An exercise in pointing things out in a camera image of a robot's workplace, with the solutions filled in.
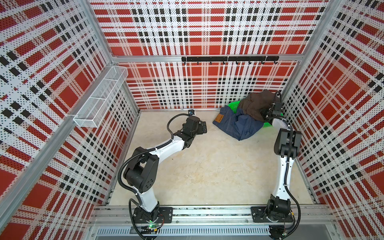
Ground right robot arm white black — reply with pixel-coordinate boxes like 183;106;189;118
251;103;302;223

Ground green plastic basket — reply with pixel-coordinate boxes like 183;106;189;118
225;100;284;128

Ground brown trousers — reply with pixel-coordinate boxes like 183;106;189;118
237;90;280;122

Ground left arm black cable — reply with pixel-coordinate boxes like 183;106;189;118
117;113;193;240

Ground black hook rail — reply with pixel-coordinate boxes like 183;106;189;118
181;56;280;63

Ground white wire mesh shelf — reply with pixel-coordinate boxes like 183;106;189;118
74;66;128;128

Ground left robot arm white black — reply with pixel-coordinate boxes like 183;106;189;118
117;113;208;223

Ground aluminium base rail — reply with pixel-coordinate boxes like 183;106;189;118
85;205;343;240

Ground blue denim jeans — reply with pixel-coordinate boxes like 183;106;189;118
213;106;264;141

